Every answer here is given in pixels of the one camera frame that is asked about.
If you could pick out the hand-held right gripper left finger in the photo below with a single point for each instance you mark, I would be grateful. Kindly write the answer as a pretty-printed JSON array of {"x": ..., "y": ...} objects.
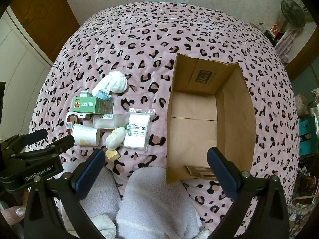
[{"x": 91, "y": 171}]

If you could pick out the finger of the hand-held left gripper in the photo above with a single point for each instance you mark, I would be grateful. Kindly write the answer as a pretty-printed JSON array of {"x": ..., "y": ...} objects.
[
  {"x": 37, "y": 135},
  {"x": 66, "y": 141}
]

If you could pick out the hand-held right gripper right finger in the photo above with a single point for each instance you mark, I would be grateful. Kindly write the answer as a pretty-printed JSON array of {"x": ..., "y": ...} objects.
[{"x": 221, "y": 171}]

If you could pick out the small white cloth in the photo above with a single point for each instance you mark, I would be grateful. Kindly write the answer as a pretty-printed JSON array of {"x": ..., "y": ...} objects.
[{"x": 116, "y": 137}]

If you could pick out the green printed carton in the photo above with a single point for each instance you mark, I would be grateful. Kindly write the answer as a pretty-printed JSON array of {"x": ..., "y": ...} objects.
[{"x": 91, "y": 104}]

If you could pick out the clear plastic bottle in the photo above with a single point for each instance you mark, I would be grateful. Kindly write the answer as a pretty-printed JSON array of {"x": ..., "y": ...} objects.
[{"x": 109, "y": 121}]

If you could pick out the brown cardboard box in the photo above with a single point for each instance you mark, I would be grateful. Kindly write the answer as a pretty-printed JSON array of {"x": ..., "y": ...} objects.
[{"x": 194, "y": 129}]

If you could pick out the plastic bag of cotton pads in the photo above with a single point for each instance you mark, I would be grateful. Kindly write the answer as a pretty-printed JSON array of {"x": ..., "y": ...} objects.
[{"x": 137, "y": 132}]

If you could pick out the large white cloth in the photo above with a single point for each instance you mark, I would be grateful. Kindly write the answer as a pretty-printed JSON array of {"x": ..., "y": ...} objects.
[{"x": 116, "y": 79}]

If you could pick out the person's left hand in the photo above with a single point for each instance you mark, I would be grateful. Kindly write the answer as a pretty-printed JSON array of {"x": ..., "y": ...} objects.
[{"x": 15, "y": 211}]

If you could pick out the white cylindrical jar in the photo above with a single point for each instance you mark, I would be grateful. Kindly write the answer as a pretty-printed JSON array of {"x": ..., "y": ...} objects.
[{"x": 84, "y": 135}]

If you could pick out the red and white case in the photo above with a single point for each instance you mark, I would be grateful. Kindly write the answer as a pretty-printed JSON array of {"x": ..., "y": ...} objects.
[{"x": 72, "y": 120}]

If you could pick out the person's left leg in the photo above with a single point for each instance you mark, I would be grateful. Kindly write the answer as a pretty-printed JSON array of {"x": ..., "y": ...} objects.
[{"x": 99, "y": 191}]

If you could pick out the person's leg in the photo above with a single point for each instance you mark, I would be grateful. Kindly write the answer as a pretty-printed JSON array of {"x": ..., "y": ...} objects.
[
  {"x": 154, "y": 199},
  {"x": 99, "y": 191}
]

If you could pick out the yellow cube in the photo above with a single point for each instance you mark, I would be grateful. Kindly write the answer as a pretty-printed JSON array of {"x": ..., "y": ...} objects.
[{"x": 112, "y": 155}]

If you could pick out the small green white box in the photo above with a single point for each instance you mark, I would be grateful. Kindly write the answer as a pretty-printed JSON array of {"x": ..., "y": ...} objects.
[{"x": 86, "y": 93}]

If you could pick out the blue hair clip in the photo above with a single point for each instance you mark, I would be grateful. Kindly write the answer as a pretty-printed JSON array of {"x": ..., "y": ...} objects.
[{"x": 103, "y": 95}]

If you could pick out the person's right leg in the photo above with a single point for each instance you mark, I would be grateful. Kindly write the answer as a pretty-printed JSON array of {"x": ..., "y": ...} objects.
[{"x": 154, "y": 199}]

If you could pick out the white wardrobe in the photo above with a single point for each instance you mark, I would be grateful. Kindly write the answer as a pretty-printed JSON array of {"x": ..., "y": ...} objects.
[{"x": 20, "y": 67}]

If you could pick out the teal cardboard box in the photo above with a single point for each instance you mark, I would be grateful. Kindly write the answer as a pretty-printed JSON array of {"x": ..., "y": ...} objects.
[{"x": 307, "y": 137}]

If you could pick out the brown wooden door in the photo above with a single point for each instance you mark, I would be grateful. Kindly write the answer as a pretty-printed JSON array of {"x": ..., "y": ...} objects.
[{"x": 42, "y": 15}]

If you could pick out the pink leopard print blanket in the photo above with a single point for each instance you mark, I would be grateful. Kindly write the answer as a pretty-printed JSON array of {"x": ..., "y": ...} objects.
[{"x": 154, "y": 42}]

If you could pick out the floral cloth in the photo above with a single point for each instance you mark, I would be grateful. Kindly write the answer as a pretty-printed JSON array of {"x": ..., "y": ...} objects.
[{"x": 289, "y": 42}]

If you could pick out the brown wooden cabinet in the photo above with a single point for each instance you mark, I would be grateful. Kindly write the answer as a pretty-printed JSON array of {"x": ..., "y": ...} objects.
[{"x": 306, "y": 52}]

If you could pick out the small red box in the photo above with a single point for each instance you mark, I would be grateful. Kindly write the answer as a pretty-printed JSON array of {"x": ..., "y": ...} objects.
[{"x": 275, "y": 27}]

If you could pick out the dark standing fan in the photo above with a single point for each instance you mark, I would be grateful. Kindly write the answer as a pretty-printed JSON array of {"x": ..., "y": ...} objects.
[{"x": 292, "y": 11}]

